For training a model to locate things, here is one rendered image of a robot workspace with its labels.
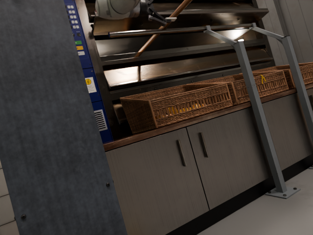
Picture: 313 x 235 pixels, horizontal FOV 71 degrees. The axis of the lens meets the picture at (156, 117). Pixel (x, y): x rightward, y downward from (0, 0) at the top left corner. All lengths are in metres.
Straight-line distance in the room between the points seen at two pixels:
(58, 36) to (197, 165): 0.89
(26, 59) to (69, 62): 0.09
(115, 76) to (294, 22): 3.94
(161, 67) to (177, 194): 1.06
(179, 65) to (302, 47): 3.33
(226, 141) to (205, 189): 0.30
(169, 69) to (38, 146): 1.46
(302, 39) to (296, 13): 0.48
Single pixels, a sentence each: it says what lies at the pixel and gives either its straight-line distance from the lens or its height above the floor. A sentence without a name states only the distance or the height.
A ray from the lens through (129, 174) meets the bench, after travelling 1.02.
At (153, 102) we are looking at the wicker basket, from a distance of 1.14.
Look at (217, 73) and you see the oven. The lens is 2.13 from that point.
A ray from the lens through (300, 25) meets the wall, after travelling 4.95.
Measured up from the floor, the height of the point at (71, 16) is 1.47.
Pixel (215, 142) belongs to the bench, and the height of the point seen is 0.41.
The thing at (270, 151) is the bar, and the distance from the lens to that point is 1.49.
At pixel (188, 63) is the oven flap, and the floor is 1.03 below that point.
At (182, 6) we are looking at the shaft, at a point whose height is 1.18.
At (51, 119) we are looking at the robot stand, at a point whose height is 0.68.
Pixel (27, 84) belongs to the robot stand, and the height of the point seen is 0.76.
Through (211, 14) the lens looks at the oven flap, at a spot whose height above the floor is 1.39.
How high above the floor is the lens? 0.60
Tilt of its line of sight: 2 degrees up
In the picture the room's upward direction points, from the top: 16 degrees counter-clockwise
